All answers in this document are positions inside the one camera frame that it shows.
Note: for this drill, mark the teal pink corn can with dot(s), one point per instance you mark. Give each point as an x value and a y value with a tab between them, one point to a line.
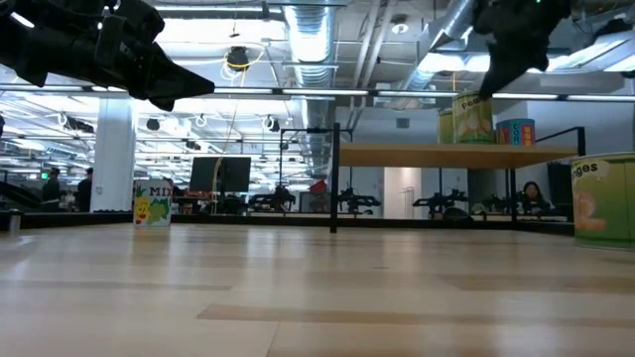
518	133

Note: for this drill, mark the white building pillar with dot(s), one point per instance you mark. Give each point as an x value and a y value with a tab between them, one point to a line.
114	154

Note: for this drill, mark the black background robot arm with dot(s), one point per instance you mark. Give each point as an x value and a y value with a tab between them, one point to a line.
278	198
357	201
439	201

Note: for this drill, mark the wooden shelf black metal frame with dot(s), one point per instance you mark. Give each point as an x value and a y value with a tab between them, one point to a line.
446	154

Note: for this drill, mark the person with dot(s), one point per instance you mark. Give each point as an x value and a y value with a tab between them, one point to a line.
51	191
533	196
85	191

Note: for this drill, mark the round silver air duct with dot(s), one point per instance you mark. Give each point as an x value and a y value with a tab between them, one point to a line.
310	39
446	25

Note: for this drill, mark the black monitor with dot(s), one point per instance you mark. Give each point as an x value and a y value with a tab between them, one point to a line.
233	174

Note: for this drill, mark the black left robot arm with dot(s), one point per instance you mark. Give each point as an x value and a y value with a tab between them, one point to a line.
39	44

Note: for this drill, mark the plain green can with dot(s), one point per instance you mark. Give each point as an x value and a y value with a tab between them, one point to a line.
445	128

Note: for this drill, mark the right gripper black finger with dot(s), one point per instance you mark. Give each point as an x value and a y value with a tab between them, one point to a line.
493	69

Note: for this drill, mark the mixed fruit can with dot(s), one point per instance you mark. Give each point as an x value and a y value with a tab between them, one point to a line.
153	205

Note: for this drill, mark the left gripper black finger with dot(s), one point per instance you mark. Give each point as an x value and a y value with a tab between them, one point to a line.
183	79
159	101

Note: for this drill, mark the green Oranges can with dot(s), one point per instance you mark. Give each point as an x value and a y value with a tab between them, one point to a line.
602	203

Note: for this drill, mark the black hanging ceiling fixture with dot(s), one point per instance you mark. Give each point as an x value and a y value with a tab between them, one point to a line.
238	58

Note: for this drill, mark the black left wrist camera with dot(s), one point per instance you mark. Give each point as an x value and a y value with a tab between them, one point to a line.
141	22

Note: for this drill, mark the green yellow box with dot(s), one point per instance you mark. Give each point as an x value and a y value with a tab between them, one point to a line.
471	121

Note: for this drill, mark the long ceiling light bar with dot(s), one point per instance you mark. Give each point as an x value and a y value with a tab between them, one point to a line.
322	92

